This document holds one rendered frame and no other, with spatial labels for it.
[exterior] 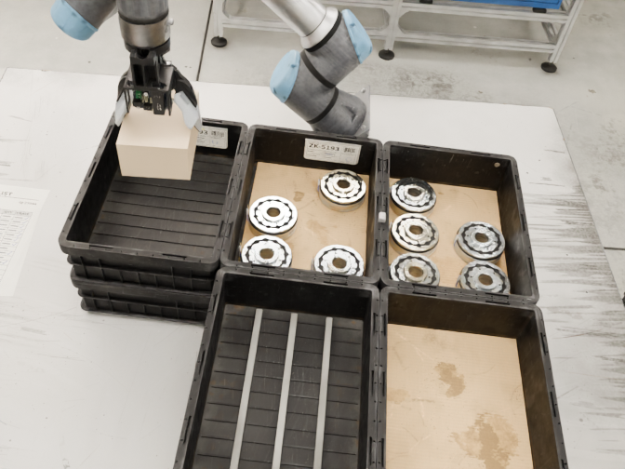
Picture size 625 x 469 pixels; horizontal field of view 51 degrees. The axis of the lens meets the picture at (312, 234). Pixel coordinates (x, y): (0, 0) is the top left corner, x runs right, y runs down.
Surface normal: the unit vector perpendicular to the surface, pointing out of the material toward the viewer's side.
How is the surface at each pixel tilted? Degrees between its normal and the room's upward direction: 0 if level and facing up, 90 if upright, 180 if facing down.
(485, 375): 0
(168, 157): 90
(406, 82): 0
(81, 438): 0
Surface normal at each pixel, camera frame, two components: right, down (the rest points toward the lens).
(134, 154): 0.00, 0.77
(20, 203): 0.09, -0.64
